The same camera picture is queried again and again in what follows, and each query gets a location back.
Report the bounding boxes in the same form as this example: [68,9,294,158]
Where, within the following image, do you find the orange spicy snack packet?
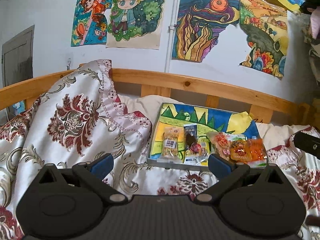
[246,138,267,165]

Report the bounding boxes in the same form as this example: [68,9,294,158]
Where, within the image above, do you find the gold chicken snack packet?
[230,140,252,162]

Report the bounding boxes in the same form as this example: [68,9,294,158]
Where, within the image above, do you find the clear red-lettered rice cracker bag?
[207,132,232,161]

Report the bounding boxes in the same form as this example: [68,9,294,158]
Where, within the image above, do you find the white pink sausage packet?
[225,133,247,142]

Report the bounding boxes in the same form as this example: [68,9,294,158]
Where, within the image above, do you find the yellow snack packet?
[198,141,210,156]

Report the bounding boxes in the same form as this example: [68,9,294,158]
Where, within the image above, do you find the dark brown snack packet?
[185,133,201,155]

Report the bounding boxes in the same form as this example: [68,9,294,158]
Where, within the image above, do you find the dark blue snack packet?
[183,124,197,145]

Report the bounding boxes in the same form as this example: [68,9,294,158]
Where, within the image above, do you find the grey tray with painted liner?
[147,103,265,171]

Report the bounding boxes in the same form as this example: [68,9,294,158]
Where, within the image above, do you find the beige popcorn snack packet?
[161,126,183,160]

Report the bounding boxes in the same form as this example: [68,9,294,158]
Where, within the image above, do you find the yellow landscape drawing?
[239,0,289,79]

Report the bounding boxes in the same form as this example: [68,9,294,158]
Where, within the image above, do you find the blue cartoon girl drawing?
[71,0,112,47]

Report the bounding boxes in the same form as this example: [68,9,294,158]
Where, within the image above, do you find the green cartoon boy drawing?
[106,0,165,50]

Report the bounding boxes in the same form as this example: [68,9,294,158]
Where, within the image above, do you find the purple swirl sun drawing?
[172,0,240,62]

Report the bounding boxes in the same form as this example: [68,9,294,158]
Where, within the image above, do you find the wooden bed rail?
[1,68,319,127]

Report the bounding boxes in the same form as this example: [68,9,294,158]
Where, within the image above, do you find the grey wall panel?
[2,25,35,87]

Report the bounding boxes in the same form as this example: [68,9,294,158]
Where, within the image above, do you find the white wall pipe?
[164,0,178,73]

